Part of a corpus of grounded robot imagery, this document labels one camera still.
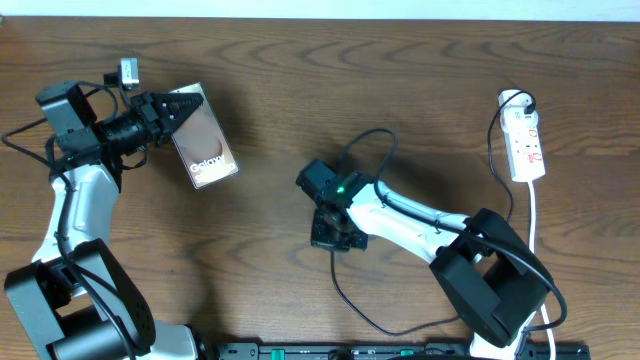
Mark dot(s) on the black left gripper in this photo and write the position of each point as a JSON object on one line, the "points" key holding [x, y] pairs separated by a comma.
{"points": [[151, 110]]}

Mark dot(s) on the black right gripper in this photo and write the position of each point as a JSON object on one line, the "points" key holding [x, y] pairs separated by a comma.
{"points": [[319, 238]]}

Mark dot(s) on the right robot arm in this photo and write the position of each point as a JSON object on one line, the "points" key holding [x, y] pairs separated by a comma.
{"points": [[491, 277]]}

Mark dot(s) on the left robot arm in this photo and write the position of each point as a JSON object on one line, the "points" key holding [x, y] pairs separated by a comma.
{"points": [[75, 300]]}

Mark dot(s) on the white power strip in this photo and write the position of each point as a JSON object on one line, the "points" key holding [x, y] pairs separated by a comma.
{"points": [[518, 121]]}

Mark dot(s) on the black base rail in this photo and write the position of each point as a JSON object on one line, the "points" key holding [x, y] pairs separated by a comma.
{"points": [[253, 351]]}

